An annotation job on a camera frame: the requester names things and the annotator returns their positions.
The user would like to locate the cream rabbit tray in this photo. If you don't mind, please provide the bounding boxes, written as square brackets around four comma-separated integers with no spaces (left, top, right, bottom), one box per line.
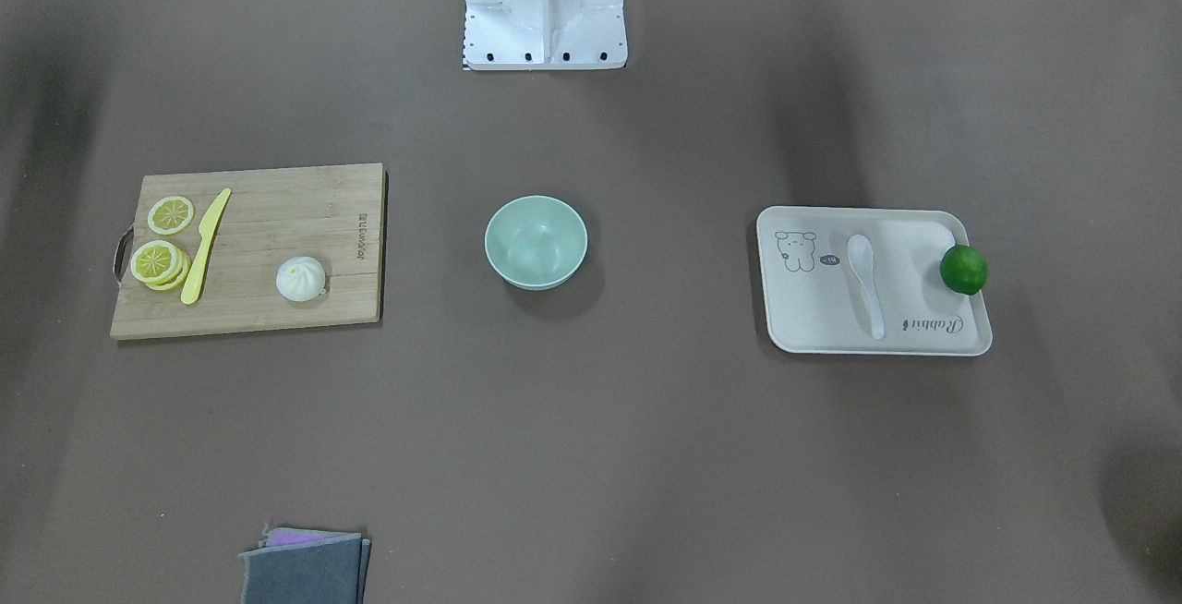
[755,207,993,356]

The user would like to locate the green lime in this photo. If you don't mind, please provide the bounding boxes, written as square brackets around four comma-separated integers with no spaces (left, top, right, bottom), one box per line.
[940,245,989,295]

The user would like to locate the yellow plastic knife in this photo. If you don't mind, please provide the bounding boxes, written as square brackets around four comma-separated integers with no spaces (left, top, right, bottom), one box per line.
[180,187,233,306]

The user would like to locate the lemon slice stack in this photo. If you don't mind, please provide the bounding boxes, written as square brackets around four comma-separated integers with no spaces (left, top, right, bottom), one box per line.
[131,239,193,292]

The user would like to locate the bamboo cutting board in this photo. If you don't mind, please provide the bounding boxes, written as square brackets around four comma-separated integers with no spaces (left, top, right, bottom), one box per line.
[110,163,387,342]

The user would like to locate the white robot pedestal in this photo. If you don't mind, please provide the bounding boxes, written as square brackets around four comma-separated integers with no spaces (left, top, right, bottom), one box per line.
[462,0,629,71]

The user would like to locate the white ceramic spoon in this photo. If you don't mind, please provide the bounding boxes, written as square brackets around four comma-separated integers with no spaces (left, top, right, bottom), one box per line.
[846,234,887,340]

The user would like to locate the lemon slice single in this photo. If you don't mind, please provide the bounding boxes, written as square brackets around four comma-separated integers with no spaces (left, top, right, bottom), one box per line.
[147,195,196,236]

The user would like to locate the mint green bowl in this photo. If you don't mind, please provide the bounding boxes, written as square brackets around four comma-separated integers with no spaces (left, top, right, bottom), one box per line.
[483,195,590,291]

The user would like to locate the grey folded cloth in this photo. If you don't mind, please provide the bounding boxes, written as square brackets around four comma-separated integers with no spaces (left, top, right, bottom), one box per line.
[240,525,372,603]

